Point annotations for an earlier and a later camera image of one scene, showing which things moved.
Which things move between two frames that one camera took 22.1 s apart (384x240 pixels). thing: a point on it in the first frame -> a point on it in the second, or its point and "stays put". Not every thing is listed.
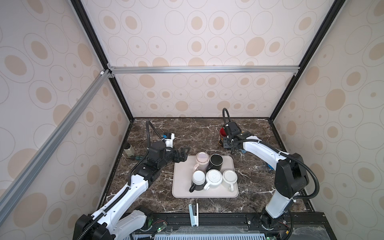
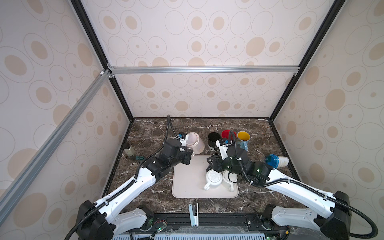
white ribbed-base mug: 214,177 stays put
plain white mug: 229,177 stays put
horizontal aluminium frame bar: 249,70 stays put
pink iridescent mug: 202,160 -> 195,142
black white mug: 198,180 -> 212,137
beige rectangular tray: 183,169 stays put
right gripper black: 225,142 -> 216,162
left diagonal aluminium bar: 15,187 stays put
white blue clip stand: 194,219 stays put
